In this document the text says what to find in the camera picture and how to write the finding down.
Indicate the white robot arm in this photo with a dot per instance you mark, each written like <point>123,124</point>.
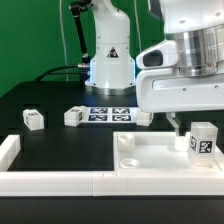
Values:
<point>184,72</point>

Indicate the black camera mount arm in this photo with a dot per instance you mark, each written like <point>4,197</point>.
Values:
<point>76,8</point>

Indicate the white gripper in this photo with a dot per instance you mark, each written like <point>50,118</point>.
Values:
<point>158,90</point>

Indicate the white square tabletop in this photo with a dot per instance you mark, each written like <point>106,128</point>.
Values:
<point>157,151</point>

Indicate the white U-shaped obstacle fence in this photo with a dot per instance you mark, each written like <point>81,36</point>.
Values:
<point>103,183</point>

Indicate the fiducial marker sheet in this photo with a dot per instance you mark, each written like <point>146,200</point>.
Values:
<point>110,115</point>

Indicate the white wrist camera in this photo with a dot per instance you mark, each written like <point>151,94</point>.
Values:
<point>165,54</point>

